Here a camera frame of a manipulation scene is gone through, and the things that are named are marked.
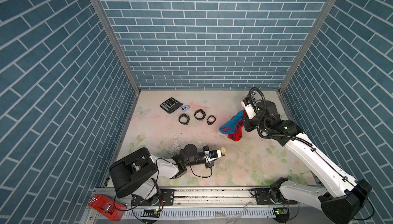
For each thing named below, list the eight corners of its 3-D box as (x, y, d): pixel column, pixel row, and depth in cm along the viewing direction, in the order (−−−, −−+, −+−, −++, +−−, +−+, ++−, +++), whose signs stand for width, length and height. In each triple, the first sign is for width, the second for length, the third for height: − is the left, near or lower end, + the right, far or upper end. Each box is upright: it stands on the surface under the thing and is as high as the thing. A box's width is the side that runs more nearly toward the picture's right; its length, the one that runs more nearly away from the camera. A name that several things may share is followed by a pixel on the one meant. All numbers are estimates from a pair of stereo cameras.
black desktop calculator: (160, 107, 112) (159, 105, 110) (172, 98, 118) (172, 96, 116) (169, 114, 108) (169, 112, 106) (181, 105, 113) (181, 102, 112)
